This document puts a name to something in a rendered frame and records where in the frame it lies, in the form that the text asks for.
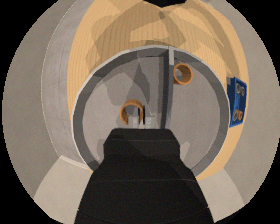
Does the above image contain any bronze bushing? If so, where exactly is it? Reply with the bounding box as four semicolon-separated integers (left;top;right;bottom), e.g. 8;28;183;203
173;63;193;85
235;109;242;120
119;99;143;125

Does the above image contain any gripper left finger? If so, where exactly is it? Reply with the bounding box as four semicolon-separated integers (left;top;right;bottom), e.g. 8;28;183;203
128;106;140;129

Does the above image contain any blue rectangular crate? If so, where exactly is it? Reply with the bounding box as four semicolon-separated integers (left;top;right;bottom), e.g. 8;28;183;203
226;77;247;128

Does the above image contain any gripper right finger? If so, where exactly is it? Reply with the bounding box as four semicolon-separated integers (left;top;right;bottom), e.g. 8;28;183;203
143;106;156;129

